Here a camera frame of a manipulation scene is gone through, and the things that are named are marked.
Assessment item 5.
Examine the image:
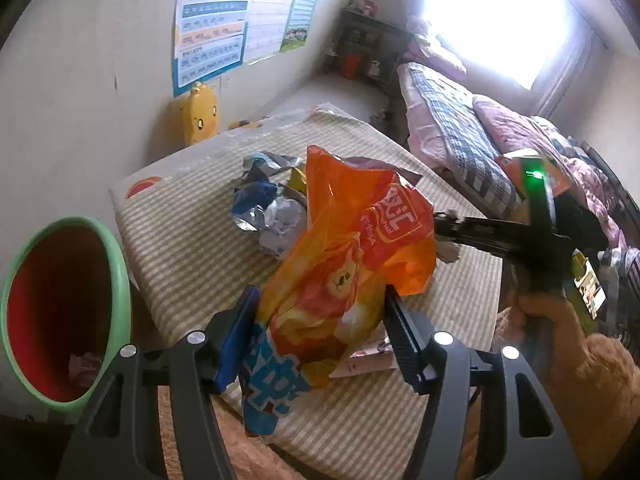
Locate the white wall poster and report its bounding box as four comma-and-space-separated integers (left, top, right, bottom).
244, 0, 306, 66

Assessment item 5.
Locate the green rimmed red trash bin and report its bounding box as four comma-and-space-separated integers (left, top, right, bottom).
0, 216, 133, 406

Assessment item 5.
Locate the person's brown fuzzy clothing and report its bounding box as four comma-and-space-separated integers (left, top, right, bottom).
159, 385, 301, 480

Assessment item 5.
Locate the striped beige cloth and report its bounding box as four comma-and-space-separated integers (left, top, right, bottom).
114, 109, 503, 480

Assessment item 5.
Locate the yellow duck toy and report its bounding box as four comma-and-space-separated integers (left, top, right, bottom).
181, 81, 221, 147

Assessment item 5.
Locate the dark shelf unit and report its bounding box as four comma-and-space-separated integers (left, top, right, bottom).
325, 7, 413, 86

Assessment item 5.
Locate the yellow wrapper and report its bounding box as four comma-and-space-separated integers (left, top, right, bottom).
289, 166, 310, 196

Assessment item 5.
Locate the plaid quilt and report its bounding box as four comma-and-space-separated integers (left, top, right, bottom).
397, 62, 526, 206

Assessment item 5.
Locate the brown paper scrap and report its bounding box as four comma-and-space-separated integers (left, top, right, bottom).
434, 240, 463, 265

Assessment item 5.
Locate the pink pillow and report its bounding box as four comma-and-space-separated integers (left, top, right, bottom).
402, 15, 468, 78

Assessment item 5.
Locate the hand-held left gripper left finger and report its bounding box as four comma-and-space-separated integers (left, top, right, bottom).
57, 285, 263, 480

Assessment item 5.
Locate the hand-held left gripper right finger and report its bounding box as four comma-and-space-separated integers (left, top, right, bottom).
382, 284, 583, 480

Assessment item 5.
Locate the person's right hand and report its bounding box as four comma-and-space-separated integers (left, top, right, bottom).
516, 292, 583, 343

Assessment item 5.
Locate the bright window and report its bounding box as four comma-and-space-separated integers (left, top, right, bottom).
422, 0, 596, 91

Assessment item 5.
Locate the blue banded wall poster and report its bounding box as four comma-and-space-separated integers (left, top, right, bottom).
172, 0, 261, 98

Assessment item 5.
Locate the light blue wall poster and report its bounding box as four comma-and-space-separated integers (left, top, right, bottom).
279, 0, 327, 53

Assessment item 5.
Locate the orange snack bag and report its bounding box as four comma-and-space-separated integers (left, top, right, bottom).
239, 145, 438, 436

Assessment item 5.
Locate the pale pink wrapper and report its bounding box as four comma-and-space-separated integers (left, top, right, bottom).
330, 337, 401, 381

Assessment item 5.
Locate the blue silver crumpled wrapper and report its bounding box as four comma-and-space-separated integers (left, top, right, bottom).
230, 152, 306, 233

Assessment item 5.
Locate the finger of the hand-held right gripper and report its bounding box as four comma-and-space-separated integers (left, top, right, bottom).
432, 210, 538, 261

